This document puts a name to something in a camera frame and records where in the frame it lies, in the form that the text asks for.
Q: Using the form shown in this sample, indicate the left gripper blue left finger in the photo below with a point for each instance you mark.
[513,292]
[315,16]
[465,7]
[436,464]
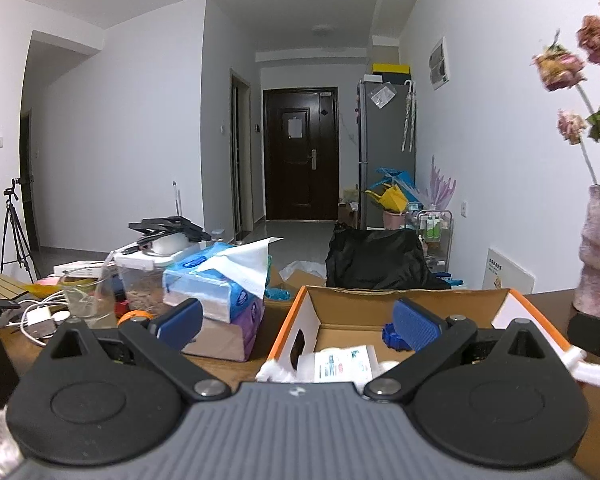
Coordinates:
[179,325]

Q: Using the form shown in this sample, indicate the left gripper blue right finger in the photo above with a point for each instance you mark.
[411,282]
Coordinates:
[426,332]

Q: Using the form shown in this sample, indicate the blue gear cap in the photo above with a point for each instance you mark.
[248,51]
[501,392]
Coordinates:
[393,340]

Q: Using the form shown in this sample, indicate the cotton swab box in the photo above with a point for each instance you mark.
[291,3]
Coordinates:
[356,364]

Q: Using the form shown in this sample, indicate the white tape roll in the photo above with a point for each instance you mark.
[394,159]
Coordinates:
[272,371]

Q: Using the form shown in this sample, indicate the orange fruit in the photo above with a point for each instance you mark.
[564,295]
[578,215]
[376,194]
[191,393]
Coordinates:
[136,316]

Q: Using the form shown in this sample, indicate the purple tissue pack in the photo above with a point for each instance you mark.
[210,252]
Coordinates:
[232,341]

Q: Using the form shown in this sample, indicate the clear food container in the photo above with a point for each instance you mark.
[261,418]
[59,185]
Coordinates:
[141,274]

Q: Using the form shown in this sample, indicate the blue tissue pack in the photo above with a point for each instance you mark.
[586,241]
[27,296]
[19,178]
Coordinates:
[224,278]

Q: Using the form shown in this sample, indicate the glass cup with straw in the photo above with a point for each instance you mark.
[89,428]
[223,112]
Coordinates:
[89,293]

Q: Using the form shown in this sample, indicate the red cardboard box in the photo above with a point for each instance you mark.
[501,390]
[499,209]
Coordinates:
[322,317]

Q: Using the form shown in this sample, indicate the metal trolley rack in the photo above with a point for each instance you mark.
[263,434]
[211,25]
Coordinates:
[434,229]

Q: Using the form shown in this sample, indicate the black gadget on container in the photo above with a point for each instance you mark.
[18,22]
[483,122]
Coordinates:
[167,235]

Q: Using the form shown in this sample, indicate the cardboard box on floor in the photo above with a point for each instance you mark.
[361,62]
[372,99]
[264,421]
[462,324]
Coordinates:
[281,290]

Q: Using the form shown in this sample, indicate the grey refrigerator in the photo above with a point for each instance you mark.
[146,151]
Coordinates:
[385,141]

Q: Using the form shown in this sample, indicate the dark brown door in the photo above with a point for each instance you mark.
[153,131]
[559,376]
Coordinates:
[301,154]

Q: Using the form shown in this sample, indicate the yellow box on fridge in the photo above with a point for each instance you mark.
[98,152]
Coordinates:
[387,68]

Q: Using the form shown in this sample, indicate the white board against wall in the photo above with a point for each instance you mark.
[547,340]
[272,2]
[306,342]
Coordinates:
[501,272]

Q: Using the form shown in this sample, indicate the white charger with cable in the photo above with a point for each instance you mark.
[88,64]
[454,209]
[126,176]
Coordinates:
[39,320]

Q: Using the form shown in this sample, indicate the camera tripod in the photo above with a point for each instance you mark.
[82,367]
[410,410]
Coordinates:
[12,226]

